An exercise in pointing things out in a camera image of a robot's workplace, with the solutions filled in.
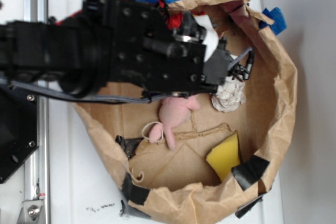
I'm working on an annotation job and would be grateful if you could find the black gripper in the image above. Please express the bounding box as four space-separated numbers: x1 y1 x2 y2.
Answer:
82 0 229 97

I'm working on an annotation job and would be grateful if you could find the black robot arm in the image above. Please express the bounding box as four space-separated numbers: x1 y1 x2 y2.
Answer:
1 0 231 99

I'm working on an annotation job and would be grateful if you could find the pink plush toy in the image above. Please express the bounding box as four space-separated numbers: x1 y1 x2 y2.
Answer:
147 95 201 151

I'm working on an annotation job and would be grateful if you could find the crumpled white paper ball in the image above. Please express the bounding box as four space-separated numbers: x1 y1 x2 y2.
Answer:
211 76 247 113

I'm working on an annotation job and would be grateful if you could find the yellow sponge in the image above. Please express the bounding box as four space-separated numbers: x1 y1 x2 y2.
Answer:
206 131 241 182

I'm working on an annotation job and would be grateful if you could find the blue tape piece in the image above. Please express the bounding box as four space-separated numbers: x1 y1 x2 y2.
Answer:
259 7 287 36

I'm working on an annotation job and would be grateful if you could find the brown paper bag tray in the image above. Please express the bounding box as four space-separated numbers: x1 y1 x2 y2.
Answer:
74 0 297 223

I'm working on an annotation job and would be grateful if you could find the black tape right corner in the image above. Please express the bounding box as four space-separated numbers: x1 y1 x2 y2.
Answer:
121 173 151 220

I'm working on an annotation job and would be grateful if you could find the black tape corner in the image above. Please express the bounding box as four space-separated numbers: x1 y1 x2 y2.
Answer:
232 155 270 219
121 173 151 220

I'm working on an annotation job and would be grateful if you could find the black tape left corner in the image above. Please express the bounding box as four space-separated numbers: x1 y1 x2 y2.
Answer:
232 155 270 219

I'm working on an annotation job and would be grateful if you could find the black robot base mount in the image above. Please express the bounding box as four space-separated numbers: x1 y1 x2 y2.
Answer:
0 84 38 184

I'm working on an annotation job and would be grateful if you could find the aluminium frame rail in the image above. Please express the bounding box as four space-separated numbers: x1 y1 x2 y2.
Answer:
17 0 51 223

